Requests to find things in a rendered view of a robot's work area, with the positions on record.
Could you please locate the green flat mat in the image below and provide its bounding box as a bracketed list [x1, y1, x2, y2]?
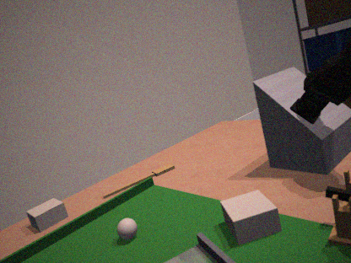
[22, 185, 351, 263]

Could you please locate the white golf ball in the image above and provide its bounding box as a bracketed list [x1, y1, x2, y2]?
[116, 217, 138, 239]

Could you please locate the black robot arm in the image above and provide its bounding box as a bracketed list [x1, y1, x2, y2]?
[290, 37, 351, 124]

